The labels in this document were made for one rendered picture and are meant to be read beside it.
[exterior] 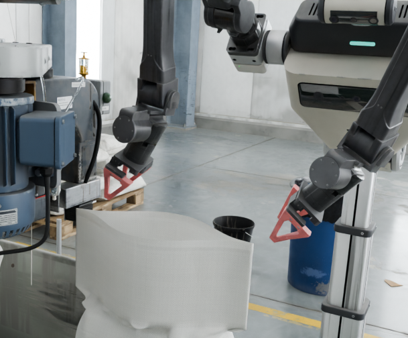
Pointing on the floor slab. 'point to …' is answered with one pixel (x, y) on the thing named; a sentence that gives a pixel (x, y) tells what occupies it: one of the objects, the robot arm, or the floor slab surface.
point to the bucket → (235, 227)
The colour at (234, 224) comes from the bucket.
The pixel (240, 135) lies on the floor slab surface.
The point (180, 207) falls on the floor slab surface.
